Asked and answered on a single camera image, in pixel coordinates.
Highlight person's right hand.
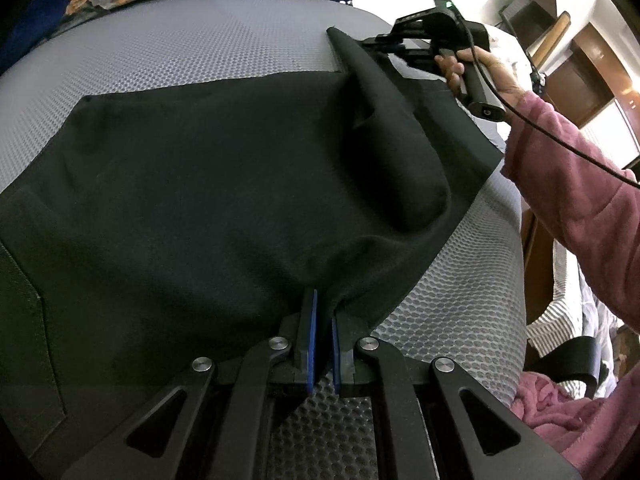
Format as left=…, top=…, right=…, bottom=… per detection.
left=434, top=45, right=527, bottom=111

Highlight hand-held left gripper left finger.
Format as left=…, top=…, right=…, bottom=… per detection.
left=60, top=287, right=321, bottom=480

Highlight black strap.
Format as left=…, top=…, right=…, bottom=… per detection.
left=524, top=335, right=601, bottom=400

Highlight black cable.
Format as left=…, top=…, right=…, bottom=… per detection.
left=452, top=7, right=640, bottom=183

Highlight brown wooden cabinet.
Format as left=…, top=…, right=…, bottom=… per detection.
left=500, top=0, right=640, bottom=128

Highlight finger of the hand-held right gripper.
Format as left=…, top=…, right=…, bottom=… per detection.
left=361, top=33, right=431, bottom=47
left=380, top=45, right=437, bottom=69

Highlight striped cloth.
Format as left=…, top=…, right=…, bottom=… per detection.
left=525, top=240, right=623, bottom=396

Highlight black pants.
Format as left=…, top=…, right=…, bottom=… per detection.
left=0, top=27, right=503, bottom=468

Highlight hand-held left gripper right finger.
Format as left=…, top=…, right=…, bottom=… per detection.
left=331, top=305, right=583, bottom=480

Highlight grey mesh mattress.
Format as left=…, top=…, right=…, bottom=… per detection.
left=0, top=0, right=528, bottom=480

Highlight person's pink robe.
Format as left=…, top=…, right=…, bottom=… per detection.
left=510, top=372, right=640, bottom=480

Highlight person's right forearm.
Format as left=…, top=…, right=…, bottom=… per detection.
left=501, top=92, right=640, bottom=336

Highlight blue floral blanket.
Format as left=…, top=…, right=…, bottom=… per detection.
left=0, top=0, right=357, bottom=73

